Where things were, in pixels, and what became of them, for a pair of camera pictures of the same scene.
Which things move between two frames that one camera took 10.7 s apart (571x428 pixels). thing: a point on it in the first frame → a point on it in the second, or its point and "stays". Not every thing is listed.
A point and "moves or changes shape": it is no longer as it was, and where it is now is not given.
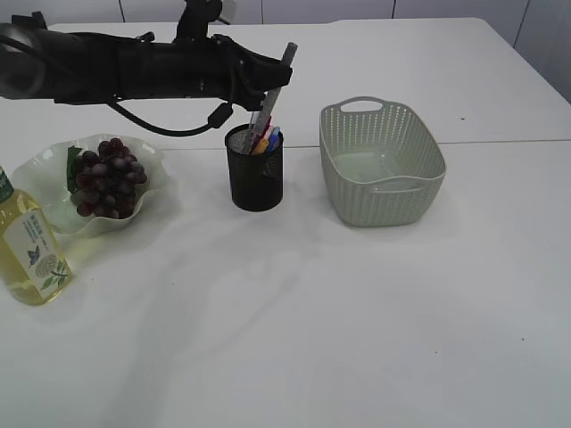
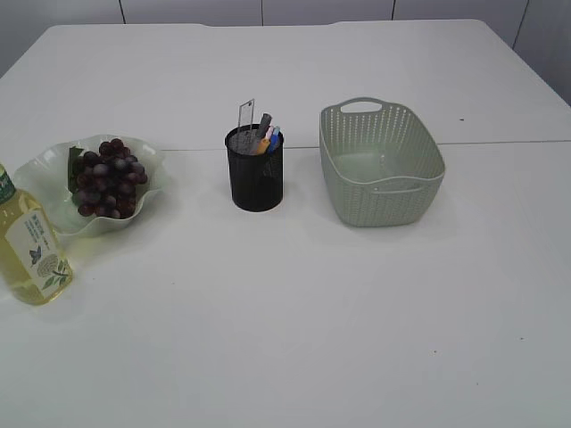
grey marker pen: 269,102 moves or changes shape
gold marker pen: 261,146 stays
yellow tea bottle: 33,267 stays
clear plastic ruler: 254,125 → 245,113
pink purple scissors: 268,133 stays
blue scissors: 275,142 stays
